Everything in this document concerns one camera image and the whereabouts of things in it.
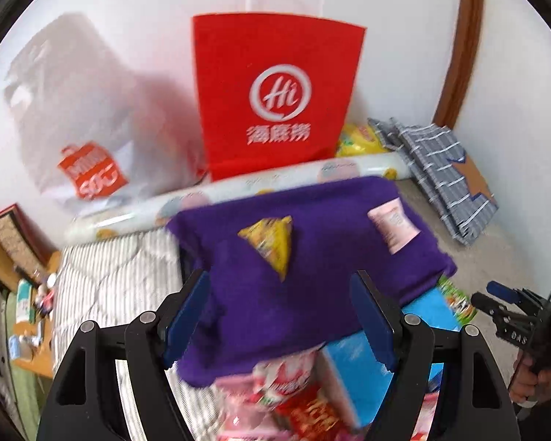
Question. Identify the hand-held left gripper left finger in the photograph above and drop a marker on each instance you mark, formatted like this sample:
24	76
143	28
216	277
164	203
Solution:
188	317

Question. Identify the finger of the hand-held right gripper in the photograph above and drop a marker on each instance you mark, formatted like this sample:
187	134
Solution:
499	290
491	308

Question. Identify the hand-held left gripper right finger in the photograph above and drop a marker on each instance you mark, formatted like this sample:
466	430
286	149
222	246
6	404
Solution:
372	326

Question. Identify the person's right forearm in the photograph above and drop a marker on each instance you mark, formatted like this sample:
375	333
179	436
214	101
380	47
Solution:
544	422

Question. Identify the person's right hand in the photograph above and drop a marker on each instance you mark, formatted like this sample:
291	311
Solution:
530	383

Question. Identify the green white snack packet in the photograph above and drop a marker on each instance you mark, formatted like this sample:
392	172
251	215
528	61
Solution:
459	303

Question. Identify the light blue box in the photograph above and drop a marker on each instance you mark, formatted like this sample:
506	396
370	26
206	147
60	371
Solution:
349	376

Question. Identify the purple towel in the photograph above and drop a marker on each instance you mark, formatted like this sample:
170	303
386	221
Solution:
303	285

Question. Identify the striped quilted bed sheet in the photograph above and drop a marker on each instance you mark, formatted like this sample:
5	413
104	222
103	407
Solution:
110	275

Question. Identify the pink strawberry snack packet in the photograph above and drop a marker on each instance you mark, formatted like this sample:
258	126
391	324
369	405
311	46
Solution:
287	374

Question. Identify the pale pink rectangular snack packet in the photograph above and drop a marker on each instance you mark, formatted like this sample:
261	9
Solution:
392	225

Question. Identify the red snack packet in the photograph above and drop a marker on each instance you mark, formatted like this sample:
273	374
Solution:
312	418

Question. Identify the yellow triangular snack packet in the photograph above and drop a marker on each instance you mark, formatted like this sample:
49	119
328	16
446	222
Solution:
271	243

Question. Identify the rolled printed table mat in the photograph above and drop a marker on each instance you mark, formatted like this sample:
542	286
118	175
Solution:
133	213

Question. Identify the grey checked cloth bag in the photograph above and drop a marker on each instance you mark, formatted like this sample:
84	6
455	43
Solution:
445	179

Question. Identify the white green bottle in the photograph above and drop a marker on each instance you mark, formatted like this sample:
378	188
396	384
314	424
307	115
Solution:
24	301

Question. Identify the large yellow snack bag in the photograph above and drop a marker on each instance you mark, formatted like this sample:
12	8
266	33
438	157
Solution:
358	144

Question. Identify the patterned box red edge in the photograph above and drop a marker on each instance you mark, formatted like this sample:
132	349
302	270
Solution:
20	239

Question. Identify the green cloth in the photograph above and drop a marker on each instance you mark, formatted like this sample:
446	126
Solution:
18	404

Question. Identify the wooden bedside furniture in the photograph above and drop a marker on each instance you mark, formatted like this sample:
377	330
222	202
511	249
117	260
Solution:
0	257

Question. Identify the translucent plastic bag red label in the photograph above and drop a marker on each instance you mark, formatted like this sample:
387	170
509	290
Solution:
96	101

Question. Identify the red paper bag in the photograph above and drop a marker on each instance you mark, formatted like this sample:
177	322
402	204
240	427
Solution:
280	55

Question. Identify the brown wooden door frame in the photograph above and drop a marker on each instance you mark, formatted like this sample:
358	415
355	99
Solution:
463	55

